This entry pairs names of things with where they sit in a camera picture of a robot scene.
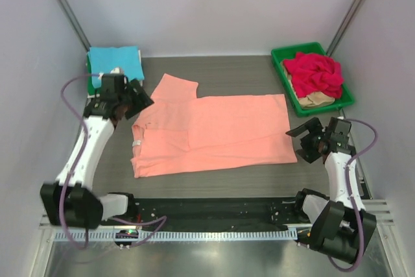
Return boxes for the salmon pink t shirt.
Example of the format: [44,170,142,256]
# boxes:
[131,74,297,178]

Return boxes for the red t shirt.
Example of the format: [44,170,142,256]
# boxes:
[282,52,344,99]

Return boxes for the green plastic tray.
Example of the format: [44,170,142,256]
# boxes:
[270,42,355,117]

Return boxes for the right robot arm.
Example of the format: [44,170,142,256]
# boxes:
[286,117,377,272]

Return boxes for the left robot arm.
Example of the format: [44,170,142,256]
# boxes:
[40,73,154,230]

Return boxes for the folded white shirt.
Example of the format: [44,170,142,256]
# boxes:
[86,46,145,98]

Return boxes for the tan t shirt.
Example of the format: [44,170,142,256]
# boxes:
[280,62,335,110]

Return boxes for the folded green shirt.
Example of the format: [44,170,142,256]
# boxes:
[86,55,99,98]

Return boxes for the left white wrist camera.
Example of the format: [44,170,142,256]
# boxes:
[110,67,124,75]

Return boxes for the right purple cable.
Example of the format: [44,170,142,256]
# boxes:
[296,117,379,271]

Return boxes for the purple cable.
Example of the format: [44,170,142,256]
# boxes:
[60,74,168,250]
[296,117,379,271]

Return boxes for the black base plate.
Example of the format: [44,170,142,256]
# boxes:
[119,197,309,232]

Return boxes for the aluminium frame rail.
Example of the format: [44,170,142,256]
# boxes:
[38,200,395,230]

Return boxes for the left corner frame post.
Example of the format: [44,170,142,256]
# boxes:
[57,0,91,51]

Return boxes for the corner frame post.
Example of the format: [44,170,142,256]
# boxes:
[326,0,365,56]
[57,0,91,51]

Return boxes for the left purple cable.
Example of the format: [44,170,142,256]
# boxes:
[60,74,168,250]

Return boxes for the slotted cable duct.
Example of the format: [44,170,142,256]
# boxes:
[53,230,298,243]

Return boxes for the right corner frame post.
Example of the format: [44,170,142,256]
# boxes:
[326,0,365,56]

